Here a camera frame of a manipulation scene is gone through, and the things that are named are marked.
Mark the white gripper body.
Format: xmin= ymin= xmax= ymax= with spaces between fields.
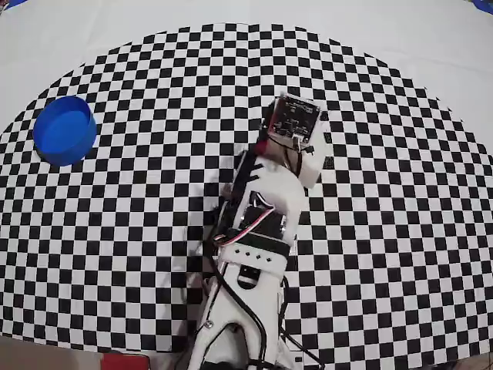
xmin=230 ymin=140 xmax=308 ymax=217

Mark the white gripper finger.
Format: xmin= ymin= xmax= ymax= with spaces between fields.
xmin=299 ymin=110 xmax=334 ymax=190

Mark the blue round box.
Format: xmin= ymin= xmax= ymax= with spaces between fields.
xmin=32 ymin=96 xmax=98 ymax=167

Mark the black white checkered mat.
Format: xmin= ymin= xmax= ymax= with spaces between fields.
xmin=0 ymin=0 xmax=493 ymax=370

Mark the red flat object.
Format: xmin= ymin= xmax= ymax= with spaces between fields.
xmin=100 ymin=352 xmax=150 ymax=370

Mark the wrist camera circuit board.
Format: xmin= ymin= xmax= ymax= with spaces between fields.
xmin=265 ymin=94 xmax=323 ymax=150

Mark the red white black servo wire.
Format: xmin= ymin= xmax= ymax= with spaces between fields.
xmin=213 ymin=192 xmax=277 ymax=247

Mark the black camera cable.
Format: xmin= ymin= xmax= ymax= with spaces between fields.
xmin=210 ymin=246 xmax=324 ymax=370

